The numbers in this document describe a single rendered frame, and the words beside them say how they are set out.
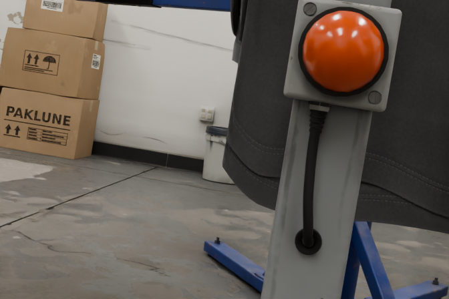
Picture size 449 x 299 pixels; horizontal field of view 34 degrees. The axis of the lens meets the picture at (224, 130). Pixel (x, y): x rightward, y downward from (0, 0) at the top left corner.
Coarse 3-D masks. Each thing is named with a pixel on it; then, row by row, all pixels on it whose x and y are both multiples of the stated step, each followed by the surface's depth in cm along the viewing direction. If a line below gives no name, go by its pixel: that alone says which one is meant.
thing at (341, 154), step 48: (336, 0) 36; (384, 0) 36; (288, 96) 35; (384, 96) 34; (288, 144) 36; (336, 144) 36; (288, 192) 36; (336, 192) 36; (288, 240) 36; (336, 240) 36; (288, 288) 37; (336, 288) 36
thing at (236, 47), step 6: (234, 0) 70; (240, 0) 72; (234, 6) 70; (240, 6) 72; (234, 12) 71; (240, 12) 73; (234, 18) 72; (234, 24) 72; (234, 30) 74; (240, 42) 73; (234, 48) 75; (240, 48) 73; (234, 54) 75; (234, 60) 75
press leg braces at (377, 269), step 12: (360, 228) 190; (360, 240) 187; (372, 240) 188; (360, 252) 187; (372, 252) 185; (372, 264) 182; (372, 276) 181; (384, 276) 181; (372, 288) 180; (384, 288) 179
